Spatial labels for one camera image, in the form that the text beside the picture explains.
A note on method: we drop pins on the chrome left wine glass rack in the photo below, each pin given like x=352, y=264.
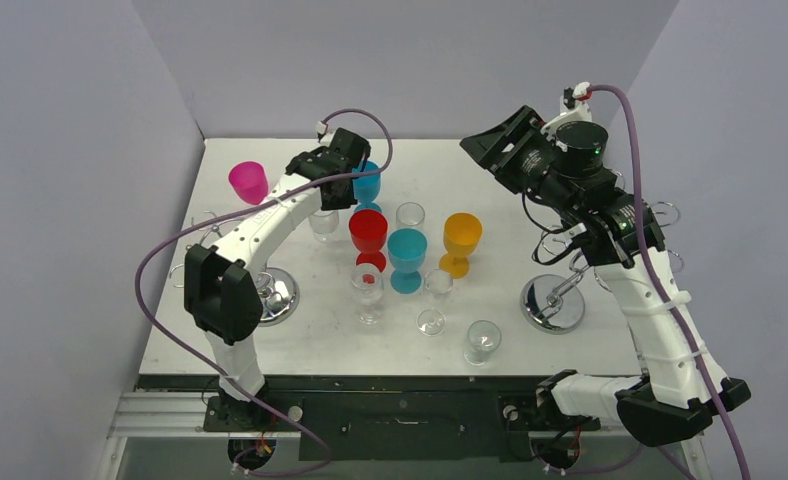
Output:
x=278, y=290

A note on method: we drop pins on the clear glass tumbler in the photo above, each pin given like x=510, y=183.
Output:
x=410, y=215

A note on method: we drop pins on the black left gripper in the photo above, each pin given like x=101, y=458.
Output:
x=344, y=203

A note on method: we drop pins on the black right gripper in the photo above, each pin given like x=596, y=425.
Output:
x=506, y=149

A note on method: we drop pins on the blue plastic wine glass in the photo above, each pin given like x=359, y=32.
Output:
x=366, y=189

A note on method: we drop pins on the clear patterned wine glass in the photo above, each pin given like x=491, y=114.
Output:
x=367, y=288

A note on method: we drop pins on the pink plastic wine glass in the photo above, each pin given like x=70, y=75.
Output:
x=249, y=181

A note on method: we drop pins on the orange plastic wine glass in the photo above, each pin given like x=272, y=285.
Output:
x=462, y=233

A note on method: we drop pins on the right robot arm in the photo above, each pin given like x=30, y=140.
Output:
x=558, y=164

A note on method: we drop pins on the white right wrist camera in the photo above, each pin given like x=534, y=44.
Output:
x=573, y=107

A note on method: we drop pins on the chrome wine glass rack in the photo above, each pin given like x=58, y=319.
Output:
x=278, y=290
x=556, y=298

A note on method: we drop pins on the red plastic wine glass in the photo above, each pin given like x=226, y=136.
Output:
x=368, y=230

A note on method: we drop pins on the chrome right wine glass rack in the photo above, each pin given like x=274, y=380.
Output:
x=556, y=298

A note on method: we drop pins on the teal wine glass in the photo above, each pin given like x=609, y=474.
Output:
x=407, y=251

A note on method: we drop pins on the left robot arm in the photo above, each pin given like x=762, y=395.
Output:
x=220, y=280

